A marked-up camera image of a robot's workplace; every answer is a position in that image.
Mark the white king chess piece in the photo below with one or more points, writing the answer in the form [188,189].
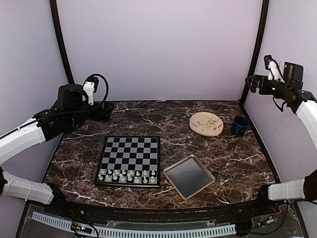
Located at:
[121,177]

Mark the black grey chessboard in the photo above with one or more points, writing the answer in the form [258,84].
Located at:
[136,153]

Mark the left black frame post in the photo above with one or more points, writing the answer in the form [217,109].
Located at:
[60,41]

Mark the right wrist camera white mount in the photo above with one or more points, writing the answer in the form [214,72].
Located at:
[272,66]

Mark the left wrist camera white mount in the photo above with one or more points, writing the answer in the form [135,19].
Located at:
[90,87]

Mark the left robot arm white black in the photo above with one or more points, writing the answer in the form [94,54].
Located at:
[74,106]

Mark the black front rail base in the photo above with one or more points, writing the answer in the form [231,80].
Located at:
[280,220]

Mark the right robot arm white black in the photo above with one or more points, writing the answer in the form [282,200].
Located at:
[288,86]

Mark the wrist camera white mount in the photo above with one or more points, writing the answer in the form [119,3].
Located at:
[90,87]
[272,66]

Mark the black frame post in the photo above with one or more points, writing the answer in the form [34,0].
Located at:
[60,41]
[259,38]

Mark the dark blue mug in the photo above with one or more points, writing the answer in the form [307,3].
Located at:
[239,126]

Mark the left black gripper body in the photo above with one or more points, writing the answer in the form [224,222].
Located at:
[81,117]

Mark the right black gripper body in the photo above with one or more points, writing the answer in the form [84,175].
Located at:
[265,89]

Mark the grey slotted cable duct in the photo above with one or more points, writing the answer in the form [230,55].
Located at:
[104,232]

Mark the right black frame post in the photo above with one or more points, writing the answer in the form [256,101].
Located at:
[259,38]

